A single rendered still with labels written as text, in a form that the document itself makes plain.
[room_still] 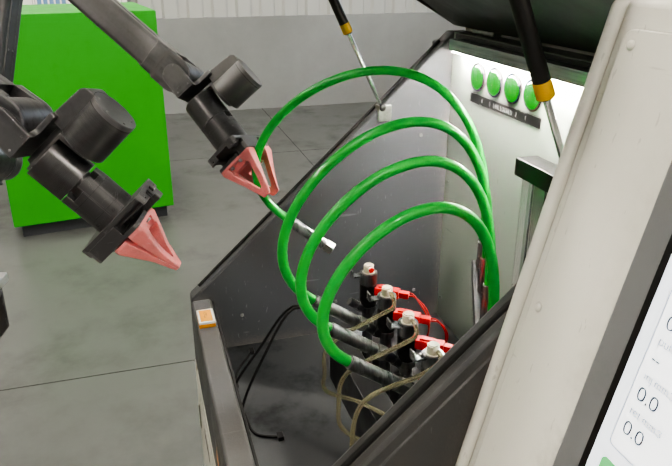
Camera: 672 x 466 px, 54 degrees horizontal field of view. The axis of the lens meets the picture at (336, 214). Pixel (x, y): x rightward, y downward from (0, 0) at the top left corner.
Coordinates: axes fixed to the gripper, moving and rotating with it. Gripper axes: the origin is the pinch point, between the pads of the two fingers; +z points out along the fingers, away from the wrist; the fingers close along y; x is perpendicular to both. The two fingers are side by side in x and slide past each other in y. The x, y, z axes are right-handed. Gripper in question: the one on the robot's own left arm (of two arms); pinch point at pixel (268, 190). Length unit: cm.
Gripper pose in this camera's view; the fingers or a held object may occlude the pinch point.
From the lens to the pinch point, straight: 108.5
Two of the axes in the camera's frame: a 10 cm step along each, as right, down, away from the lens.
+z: 6.1, 7.7, -1.8
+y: 4.1, -1.1, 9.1
